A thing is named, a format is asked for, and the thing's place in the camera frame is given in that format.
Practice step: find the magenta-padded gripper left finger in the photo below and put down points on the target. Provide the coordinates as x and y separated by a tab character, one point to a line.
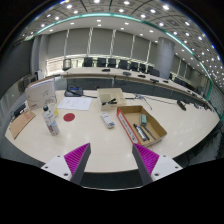
77	157

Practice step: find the black desk phone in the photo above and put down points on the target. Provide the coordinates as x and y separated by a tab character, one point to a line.
74	91

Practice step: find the black desk microphone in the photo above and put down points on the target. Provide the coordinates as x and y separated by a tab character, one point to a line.
181	105

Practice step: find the black marker pen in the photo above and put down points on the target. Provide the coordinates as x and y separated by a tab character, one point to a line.
109	101

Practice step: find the open beige cardboard box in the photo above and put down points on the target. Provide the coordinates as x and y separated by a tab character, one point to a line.
105	95

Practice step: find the long curved conference desk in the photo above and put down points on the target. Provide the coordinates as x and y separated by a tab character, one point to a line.
100	71

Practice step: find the flat round red coaster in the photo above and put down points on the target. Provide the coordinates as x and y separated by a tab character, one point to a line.
69	117

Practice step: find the clear black-capped water bottle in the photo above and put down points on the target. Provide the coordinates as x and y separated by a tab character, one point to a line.
51	123

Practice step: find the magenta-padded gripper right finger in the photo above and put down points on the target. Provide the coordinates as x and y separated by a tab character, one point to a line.
146	157

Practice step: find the recessed ceiling lights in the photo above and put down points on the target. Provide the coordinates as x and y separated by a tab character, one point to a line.
100	20

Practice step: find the white copy paper carton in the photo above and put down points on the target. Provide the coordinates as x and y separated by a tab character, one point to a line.
40	95

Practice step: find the white printed paper sheet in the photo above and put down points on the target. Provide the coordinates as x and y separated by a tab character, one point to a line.
75	103

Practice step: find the brown paper envelope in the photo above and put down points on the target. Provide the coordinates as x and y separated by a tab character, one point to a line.
21	123

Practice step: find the red-edged cardboard tray box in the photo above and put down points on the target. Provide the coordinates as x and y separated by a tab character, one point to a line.
131	116

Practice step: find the grey box monitor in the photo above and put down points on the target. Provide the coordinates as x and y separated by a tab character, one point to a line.
29	83

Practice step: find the black power adapter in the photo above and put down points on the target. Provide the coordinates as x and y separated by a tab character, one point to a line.
19	110

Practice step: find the white ceramic cup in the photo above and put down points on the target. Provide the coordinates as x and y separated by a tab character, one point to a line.
53	106

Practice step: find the small green box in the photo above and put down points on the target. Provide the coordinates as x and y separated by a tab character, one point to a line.
143	119

